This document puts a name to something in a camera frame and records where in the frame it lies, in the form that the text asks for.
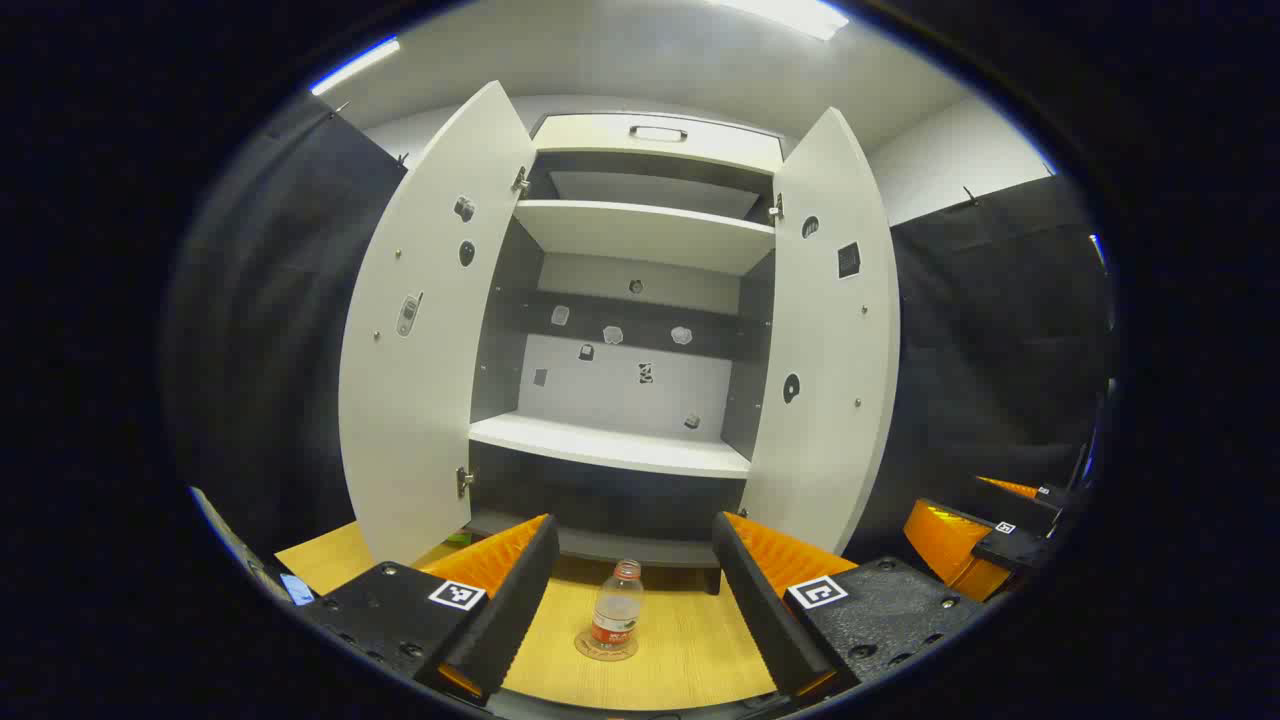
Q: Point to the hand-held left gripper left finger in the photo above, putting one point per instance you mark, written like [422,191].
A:
[515,610]

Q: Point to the clear plastic bottle red label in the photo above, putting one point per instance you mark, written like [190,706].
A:
[617,605]

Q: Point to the ceiling light panel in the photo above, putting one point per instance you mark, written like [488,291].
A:
[790,15]

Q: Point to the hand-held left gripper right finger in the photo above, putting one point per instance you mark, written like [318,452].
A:
[760,620]

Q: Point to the black backdrop cloth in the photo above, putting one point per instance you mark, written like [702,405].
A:
[270,330]
[990,350]

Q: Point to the white and grey cabinet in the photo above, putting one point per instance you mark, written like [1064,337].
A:
[625,385]

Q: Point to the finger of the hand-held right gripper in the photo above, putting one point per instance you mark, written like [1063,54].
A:
[1015,548]
[1052,497]

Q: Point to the small blue-screen device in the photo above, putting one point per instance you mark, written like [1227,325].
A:
[297,589]

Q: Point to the round wooden coaster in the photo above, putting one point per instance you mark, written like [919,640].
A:
[605,653]

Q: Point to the white cabinet drawer front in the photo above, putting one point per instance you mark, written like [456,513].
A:
[590,135]

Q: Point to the metal door hinge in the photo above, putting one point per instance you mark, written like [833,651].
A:
[465,481]
[521,181]
[776,208]

